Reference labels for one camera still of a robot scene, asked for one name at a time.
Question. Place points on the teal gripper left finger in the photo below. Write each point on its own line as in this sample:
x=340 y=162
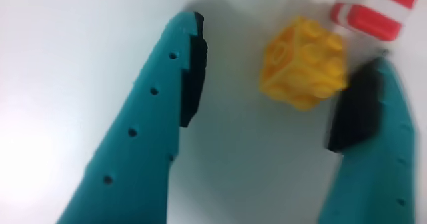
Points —
x=143 y=144

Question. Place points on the red white cube piece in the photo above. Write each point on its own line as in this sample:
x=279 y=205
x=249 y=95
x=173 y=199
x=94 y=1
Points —
x=373 y=7

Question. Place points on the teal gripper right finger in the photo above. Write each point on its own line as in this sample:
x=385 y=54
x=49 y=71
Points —
x=377 y=170

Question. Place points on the yellow cube piece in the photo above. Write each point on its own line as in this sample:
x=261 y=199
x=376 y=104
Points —
x=303 y=62

